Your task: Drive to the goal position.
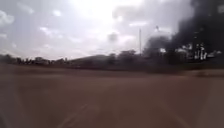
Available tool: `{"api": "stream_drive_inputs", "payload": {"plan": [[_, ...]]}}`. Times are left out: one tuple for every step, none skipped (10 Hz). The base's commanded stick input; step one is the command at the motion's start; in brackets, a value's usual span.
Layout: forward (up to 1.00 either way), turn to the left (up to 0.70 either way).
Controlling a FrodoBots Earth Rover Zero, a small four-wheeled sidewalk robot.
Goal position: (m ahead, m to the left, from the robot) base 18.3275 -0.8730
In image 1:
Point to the large dark tree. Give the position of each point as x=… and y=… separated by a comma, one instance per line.
x=200, y=30

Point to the grandstand with slanted roof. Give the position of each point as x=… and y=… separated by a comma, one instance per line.
x=91, y=60

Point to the thin pole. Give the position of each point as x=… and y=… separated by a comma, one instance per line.
x=140, y=41

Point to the red running track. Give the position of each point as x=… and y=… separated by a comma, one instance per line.
x=110, y=100

